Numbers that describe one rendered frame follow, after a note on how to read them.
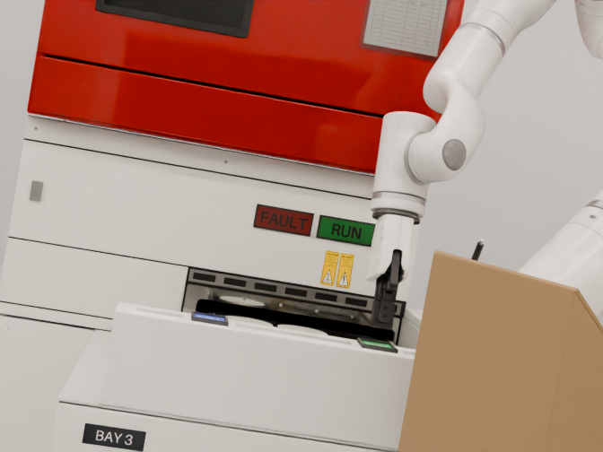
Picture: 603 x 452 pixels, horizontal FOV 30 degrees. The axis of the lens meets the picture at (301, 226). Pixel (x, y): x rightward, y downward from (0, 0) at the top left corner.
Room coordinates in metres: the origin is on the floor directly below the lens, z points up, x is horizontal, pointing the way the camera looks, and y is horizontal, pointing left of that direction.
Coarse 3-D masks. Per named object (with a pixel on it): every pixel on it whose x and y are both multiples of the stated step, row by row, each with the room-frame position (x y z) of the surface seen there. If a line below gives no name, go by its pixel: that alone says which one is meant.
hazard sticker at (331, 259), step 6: (330, 252) 2.29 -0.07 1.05; (336, 252) 2.29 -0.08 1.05; (330, 258) 2.29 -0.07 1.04; (336, 258) 2.29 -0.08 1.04; (324, 264) 2.29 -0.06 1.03; (330, 264) 2.29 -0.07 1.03; (336, 264) 2.29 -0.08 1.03; (324, 270) 2.29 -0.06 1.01; (330, 270) 2.29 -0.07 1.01; (324, 276) 2.29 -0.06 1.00; (330, 276) 2.29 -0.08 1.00; (324, 282) 2.29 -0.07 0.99; (330, 282) 2.29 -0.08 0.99
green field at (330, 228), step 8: (320, 224) 2.28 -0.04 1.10; (328, 224) 2.28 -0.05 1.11; (336, 224) 2.29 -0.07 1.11; (344, 224) 2.29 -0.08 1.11; (352, 224) 2.29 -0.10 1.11; (360, 224) 2.29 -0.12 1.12; (320, 232) 2.28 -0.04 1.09; (328, 232) 2.28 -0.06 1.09; (336, 232) 2.29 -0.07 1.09; (344, 232) 2.29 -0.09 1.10; (352, 232) 2.29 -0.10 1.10; (360, 232) 2.29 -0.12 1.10; (368, 232) 2.29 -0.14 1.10; (352, 240) 2.29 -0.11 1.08; (360, 240) 2.29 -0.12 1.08; (368, 240) 2.29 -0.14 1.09
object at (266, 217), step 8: (264, 208) 2.27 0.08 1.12; (272, 208) 2.27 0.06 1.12; (264, 216) 2.27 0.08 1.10; (272, 216) 2.27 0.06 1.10; (280, 216) 2.27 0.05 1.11; (288, 216) 2.27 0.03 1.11; (296, 216) 2.28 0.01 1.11; (304, 216) 2.28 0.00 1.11; (256, 224) 2.27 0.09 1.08; (264, 224) 2.27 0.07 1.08; (272, 224) 2.27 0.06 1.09; (280, 224) 2.27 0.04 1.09; (288, 224) 2.28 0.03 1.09; (296, 224) 2.28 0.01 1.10; (304, 224) 2.28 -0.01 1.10; (304, 232) 2.28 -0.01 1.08
